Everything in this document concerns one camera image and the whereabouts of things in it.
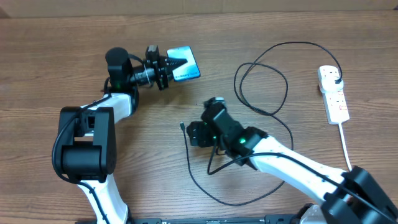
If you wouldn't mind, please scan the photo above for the blue Samsung Galaxy smartphone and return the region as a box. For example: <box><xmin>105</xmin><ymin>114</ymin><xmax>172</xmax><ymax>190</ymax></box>
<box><xmin>167</xmin><ymin>46</ymin><xmax>201</xmax><ymax>82</ymax></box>

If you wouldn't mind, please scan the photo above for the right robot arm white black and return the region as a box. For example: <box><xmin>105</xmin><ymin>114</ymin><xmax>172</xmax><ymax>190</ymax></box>
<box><xmin>183</xmin><ymin>97</ymin><xmax>397</xmax><ymax>223</ymax></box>

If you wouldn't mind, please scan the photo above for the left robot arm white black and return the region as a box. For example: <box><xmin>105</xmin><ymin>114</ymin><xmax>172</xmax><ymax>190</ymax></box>
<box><xmin>52</xmin><ymin>45</ymin><xmax>200</xmax><ymax>223</ymax></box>

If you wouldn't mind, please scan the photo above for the white charger plug adapter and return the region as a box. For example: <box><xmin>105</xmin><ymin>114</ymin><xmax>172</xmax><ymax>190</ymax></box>
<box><xmin>319</xmin><ymin>78</ymin><xmax>344</xmax><ymax>93</ymax></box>

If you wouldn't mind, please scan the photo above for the white power strip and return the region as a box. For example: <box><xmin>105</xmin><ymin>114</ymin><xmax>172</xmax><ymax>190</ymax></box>
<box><xmin>317</xmin><ymin>65</ymin><xmax>349</xmax><ymax>124</ymax></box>

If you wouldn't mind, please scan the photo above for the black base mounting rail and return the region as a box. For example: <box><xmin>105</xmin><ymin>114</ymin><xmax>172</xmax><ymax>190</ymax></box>
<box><xmin>126</xmin><ymin>214</ymin><xmax>300</xmax><ymax>224</ymax></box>

